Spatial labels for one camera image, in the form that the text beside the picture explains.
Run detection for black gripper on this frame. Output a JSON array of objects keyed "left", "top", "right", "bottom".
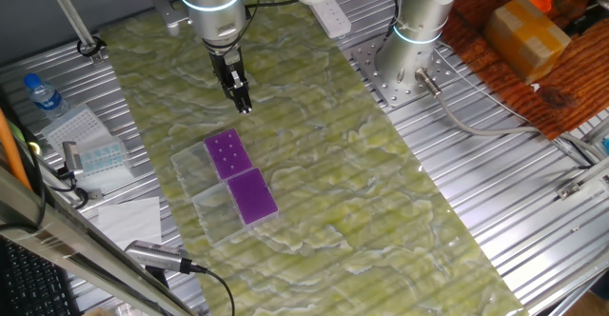
[{"left": 207, "top": 44, "right": 253, "bottom": 115}]

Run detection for purple pipette tip box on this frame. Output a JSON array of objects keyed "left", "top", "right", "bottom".
[
  {"left": 169, "top": 128, "right": 254, "bottom": 199},
  {"left": 192, "top": 167, "right": 281, "bottom": 248}
]

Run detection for clear box blue tips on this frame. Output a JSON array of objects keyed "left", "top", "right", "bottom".
[{"left": 75, "top": 134, "right": 134, "bottom": 191}]

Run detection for white pipette tip rack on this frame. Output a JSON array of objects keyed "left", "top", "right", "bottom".
[{"left": 40, "top": 104, "right": 113, "bottom": 155}]

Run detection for white power strip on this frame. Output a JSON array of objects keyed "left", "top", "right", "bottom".
[{"left": 308, "top": 0, "right": 352, "bottom": 40}]

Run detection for green marble pattern mat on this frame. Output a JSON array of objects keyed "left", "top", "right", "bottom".
[{"left": 98, "top": 0, "right": 530, "bottom": 316}]

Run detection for white paper sheet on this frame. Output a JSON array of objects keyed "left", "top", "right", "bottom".
[{"left": 89, "top": 196, "right": 163, "bottom": 250}]

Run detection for water bottle blue cap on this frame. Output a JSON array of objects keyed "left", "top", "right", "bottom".
[{"left": 23, "top": 72, "right": 71, "bottom": 121}]

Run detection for aluminium pole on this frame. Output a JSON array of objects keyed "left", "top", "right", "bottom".
[{"left": 40, "top": 0, "right": 108, "bottom": 65}]

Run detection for orange tube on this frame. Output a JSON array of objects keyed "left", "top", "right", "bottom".
[{"left": 0, "top": 109, "right": 32, "bottom": 191}]

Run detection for black keyboard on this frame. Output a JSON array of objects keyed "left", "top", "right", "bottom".
[{"left": 0, "top": 237, "right": 82, "bottom": 316}]

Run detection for cardboard box yellow tape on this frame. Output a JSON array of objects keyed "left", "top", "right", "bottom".
[{"left": 483, "top": 0, "right": 572, "bottom": 86}]

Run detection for red brown wooden board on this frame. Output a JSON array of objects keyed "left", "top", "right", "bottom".
[{"left": 442, "top": 0, "right": 609, "bottom": 141}]

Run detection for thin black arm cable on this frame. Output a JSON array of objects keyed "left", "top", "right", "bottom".
[{"left": 208, "top": 0, "right": 301, "bottom": 58}]

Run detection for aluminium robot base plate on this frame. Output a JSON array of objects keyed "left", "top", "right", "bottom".
[{"left": 349, "top": 34, "right": 461, "bottom": 108}]

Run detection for black camera cable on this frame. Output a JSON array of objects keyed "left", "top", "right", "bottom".
[{"left": 179, "top": 257, "right": 237, "bottom": 316}]

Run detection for silver depth camera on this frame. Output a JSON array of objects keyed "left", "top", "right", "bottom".
[
  {"left": 124, "top": 239, "right": 191, "bottom": 275},
  {"left": 61, "top": 140, "right": 86, "bottom": 179}
]

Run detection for aluminium frame bar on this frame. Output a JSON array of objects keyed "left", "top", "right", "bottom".
[{"left": 0, "top": 166, "right": 196, "bottom": 316}]

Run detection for thick grey robot cable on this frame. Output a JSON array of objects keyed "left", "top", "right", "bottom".
[{"left": 414, "top": 67, "right": 608, "bottom": 165}]

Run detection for aluminium profile rail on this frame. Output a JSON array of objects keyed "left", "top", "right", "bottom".
[{"left": 555, "top": 156, "right": 609, "bottom": 202}]

